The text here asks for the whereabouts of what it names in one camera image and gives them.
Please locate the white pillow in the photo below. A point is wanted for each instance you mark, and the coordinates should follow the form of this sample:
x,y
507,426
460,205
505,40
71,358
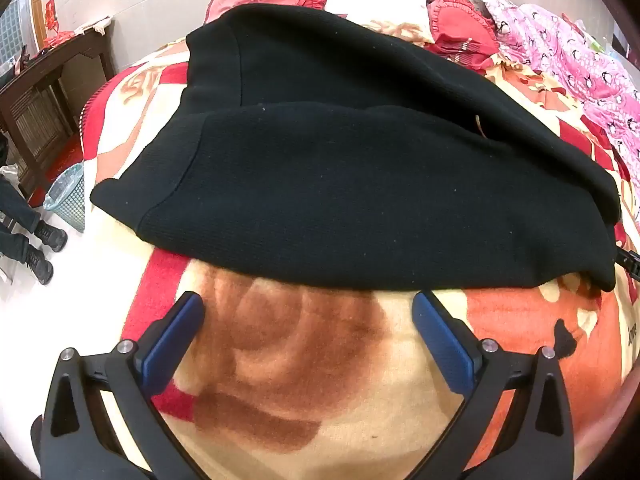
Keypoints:
x,y
380,0

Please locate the dark wooden desk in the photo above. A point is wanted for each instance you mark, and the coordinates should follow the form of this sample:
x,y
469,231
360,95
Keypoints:
x,y
35,110

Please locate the metal window grille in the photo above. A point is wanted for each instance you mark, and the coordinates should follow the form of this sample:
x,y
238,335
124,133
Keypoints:
x,y
12,35

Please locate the cream cloth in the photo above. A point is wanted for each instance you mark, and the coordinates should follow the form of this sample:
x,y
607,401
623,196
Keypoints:
x,y
95,25

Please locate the red cloth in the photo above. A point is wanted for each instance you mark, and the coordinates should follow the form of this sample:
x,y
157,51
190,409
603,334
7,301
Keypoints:
x,y
57,39

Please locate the red ruffled pillow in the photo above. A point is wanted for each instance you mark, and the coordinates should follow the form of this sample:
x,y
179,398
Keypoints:
x,y
460,25

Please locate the blue plastic basket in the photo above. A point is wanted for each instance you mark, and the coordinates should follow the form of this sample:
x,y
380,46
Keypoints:
x,y
67,195

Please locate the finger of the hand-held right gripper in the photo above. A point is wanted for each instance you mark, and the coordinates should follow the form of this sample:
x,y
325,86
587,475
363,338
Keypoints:
x,y
630,260

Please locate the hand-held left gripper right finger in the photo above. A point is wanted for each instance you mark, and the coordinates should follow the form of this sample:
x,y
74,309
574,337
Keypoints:
x,y
442,346

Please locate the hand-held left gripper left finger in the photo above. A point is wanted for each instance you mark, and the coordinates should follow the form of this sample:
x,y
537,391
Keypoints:
x,y
170,346

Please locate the printed blanket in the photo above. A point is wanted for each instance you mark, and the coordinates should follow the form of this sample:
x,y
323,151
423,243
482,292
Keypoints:
x,y
300,360

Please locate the black pants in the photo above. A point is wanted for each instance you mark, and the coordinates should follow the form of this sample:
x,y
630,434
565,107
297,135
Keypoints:
x,y
350,185

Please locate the pink printed quilt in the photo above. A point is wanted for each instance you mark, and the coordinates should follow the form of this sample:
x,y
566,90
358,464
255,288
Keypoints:
x,y
575,55

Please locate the red wall decoration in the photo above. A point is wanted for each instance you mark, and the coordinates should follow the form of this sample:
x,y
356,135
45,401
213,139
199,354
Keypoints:
x,y
51,12

